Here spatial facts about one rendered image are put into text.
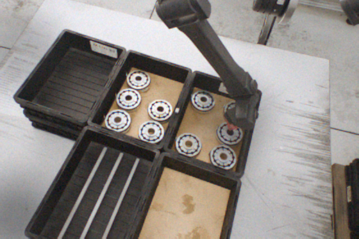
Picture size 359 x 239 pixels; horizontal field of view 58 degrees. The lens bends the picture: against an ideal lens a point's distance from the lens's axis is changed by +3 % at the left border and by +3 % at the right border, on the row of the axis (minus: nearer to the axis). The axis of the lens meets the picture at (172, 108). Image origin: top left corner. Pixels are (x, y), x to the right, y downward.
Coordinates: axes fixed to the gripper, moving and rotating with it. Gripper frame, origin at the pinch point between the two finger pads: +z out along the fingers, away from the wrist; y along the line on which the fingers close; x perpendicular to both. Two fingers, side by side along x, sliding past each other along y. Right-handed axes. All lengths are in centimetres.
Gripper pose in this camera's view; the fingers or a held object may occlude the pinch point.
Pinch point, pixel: (236, 124)
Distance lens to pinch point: 122.2
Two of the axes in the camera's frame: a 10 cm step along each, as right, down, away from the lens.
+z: -0.5, 5.2, 8.5
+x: -4.5, -7.7, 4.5
